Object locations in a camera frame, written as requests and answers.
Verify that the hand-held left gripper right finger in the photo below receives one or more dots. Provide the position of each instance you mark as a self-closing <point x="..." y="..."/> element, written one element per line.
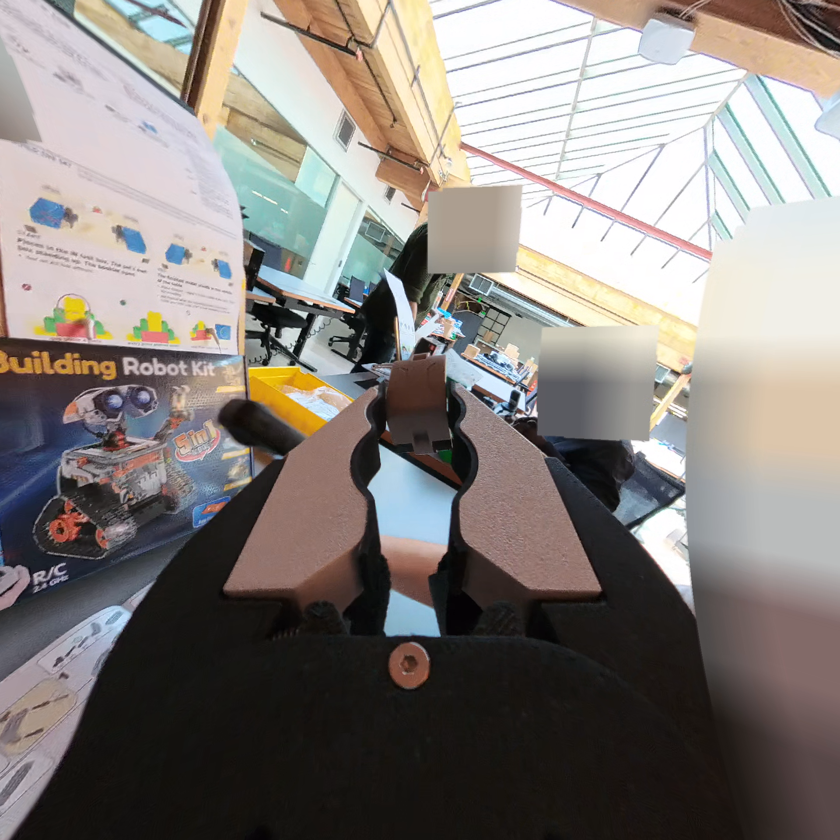
<point x="525" y="525"/>

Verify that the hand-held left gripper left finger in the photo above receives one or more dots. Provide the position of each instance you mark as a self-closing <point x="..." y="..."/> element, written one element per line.
<point x="295" y="525"/>

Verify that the black connector pin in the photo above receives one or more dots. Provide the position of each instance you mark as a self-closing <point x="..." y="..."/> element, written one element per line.
<point x="262" y="423"/>

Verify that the grey curved building panel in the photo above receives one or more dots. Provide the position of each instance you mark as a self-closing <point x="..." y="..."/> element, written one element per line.
<point x="417" y="394"/>

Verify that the person's right forearm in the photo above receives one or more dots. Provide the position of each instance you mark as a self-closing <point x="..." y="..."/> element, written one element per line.
<point x="410" y="564"/>

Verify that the grey desk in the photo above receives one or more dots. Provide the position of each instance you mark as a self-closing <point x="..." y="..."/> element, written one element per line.
<point x="413" y="485"/>

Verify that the yellow parts bin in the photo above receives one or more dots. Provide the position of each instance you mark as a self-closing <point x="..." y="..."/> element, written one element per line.
<point x="289" y="394"/>

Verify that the blue robot kit box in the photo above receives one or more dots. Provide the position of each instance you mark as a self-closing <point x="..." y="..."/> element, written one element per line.
<point x="131" y="459"/>

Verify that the black office chair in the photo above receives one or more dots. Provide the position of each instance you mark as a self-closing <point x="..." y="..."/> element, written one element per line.
<point x="282" y="328"/>

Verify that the white standing paper sheet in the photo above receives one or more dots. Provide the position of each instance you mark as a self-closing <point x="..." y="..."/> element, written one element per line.
<point x="401" y="308"/>

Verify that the white instruction booklet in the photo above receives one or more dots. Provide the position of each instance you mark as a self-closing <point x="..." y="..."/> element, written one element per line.
<point x="46" y="676"/>

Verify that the red pipe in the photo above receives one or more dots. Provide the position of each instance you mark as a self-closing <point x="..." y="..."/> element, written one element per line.
<point x="590" y="203"/>

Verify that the white printed instruction sheet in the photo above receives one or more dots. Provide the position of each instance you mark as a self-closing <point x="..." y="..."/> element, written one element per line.
<point x="118" y="197"/>

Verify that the skylight window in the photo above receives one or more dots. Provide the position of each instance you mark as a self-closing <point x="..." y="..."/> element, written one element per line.
<point x="623" y="131"/>

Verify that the white ceiling sensor box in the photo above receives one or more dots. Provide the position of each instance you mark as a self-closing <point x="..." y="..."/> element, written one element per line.
<point x="666" y="39"/>

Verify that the white security camera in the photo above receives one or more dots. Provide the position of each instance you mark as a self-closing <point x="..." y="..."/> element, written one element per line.
<point x="830" y="118"/>

